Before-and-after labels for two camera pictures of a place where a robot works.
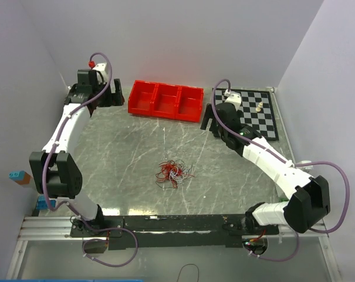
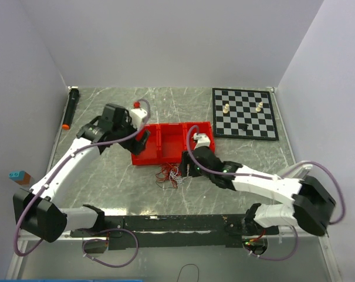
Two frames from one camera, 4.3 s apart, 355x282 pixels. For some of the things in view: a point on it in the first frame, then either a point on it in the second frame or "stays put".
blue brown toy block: x=21 y=177 stays put
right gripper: x=210 y=114 to x=187 y=158
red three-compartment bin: x=166 y=100 to x=167 y=142
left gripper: x=119 y=99 to x=132 y=144
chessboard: x=257 y=108 stays put
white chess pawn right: x=259 y=108 stays put
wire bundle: x=171 y=173 stays put
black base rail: x=152 y=231 stays put
